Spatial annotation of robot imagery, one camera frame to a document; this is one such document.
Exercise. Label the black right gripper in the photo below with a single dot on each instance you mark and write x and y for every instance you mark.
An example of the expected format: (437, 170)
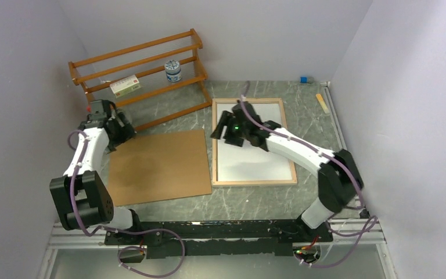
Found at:
(225, 120)

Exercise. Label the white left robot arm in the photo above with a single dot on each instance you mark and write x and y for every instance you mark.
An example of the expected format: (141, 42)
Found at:
(81, 199)

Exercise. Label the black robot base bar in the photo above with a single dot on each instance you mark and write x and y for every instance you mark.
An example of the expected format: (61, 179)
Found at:
(161, 239)

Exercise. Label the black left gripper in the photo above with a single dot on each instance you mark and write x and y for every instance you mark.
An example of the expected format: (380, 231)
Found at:
(126, 132)

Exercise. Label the large printed photo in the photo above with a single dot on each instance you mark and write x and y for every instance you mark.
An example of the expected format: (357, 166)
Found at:
(253, 150)

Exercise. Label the blue capped small bottle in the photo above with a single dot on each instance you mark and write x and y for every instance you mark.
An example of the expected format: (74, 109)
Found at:
(306, 80)

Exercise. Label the wooden frame backing board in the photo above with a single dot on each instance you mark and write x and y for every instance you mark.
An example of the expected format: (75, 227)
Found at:
(159, 167)

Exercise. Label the light wooden picture frame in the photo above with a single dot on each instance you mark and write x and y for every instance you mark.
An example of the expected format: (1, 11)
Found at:
(253, 183)

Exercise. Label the small yellow wooden stick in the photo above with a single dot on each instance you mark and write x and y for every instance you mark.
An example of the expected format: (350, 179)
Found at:
(322, 103)

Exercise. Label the white blue jar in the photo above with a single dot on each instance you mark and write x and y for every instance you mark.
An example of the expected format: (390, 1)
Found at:
(173, 71)

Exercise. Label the white green box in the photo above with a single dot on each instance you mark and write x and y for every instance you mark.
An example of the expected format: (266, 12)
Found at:
(125, 86)

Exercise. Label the aluminium rail frame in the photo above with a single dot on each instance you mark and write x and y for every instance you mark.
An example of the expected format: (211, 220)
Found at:
(363, 230)

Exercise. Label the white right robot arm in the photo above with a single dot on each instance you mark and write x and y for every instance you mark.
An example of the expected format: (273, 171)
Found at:
(339, 180)

